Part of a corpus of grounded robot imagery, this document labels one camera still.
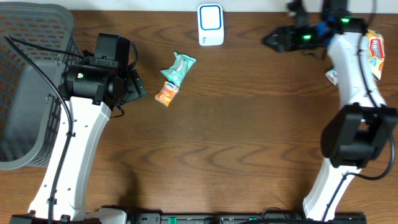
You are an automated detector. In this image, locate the orange Kleenex tissue pack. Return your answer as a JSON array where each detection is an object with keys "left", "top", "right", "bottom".
[{"left": 155, "top": 81, "right": 179, "bottom": 107}]

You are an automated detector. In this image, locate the teal crinkled snack pack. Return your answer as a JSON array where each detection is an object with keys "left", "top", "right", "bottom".
[{"left": 161, "top": 52, "right": 197, "bottom": 87}]

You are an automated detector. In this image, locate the teal Kleenex tissue pack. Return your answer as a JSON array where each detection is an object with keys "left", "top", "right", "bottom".
[{"left": 325, "top": 68, "right": 338, "bottom": 86}]

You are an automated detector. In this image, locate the large yellow wipes pack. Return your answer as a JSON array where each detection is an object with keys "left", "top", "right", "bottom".
[{"left": 366, "top": 29, "right": 386, "bottom": 82}]

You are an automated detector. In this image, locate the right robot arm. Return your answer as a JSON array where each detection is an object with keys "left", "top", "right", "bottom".
[{"left": 262, "top": 16, "right": 397, "bottom": 222}]

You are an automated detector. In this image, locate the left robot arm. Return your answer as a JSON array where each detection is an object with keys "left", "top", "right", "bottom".
[{"left": 10, "top": 65, "right": 146, "bottom": 223}]

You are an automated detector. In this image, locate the white barcode scanner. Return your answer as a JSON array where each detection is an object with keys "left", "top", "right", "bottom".
[{"left": 197, "top": 3, "right": 224, "bottom": 47}]

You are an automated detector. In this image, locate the dark grey plastic basket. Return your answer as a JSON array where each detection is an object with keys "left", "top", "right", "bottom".
[{"left": 1, "top": 1, "right": 80, "bottom": 170}]

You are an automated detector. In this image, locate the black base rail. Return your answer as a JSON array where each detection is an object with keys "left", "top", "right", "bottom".
[{"left": 102, "top": 205, "right": 368, "bottom": 224}]

